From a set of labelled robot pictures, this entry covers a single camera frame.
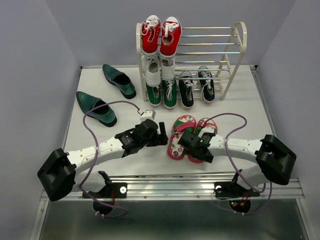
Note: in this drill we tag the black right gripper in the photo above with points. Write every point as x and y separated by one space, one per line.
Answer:
207 158

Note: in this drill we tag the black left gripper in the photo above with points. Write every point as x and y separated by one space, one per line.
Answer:
156 140

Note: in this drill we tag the pink letter sandal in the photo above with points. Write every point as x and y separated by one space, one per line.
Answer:
184 123
202 123

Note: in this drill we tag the black canvas sneaker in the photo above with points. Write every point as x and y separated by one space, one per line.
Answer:
185 86
207 84

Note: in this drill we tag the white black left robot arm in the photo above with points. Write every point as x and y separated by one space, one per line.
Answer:
63 172

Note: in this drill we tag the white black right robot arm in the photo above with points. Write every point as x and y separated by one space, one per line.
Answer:
273 161

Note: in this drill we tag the cream metal shoe shelf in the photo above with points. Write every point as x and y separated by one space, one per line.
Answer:
220 48

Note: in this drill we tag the green sneaker left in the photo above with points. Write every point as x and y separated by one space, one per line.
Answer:
154 95

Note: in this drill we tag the green sneaker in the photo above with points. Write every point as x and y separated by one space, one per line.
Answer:
170 93
154 95

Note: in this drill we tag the green sneaker right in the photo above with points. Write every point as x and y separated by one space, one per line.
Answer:
170 93

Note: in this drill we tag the green loafer front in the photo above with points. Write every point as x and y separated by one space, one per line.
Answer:
95 108

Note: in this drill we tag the green loafer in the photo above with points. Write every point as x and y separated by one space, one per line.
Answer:
120 80
95 108

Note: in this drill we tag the white sneaker right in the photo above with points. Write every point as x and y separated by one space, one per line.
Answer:
167 69

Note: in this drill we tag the white sneaker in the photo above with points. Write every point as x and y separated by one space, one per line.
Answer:
167 69
152 71

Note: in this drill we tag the white sneaker left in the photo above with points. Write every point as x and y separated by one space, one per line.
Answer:
152 71

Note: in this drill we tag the green loafer rear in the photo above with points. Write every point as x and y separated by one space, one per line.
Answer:
120 80

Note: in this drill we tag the red sneaker right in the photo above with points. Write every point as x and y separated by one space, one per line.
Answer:
170 36

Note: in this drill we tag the red sneaker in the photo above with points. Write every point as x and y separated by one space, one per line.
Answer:
150 31
170 36

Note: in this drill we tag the red sneaker left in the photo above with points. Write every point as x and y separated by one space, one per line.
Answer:
150 31

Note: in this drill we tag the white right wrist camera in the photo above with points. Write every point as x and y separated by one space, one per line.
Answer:
207 129

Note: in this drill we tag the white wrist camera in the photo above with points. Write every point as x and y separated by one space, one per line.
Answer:
207 129
147 115

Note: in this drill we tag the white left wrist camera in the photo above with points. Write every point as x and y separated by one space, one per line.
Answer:
147 115

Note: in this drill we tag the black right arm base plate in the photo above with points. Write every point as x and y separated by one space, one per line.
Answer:
228 190

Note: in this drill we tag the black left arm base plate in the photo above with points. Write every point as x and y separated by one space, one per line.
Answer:
117 190

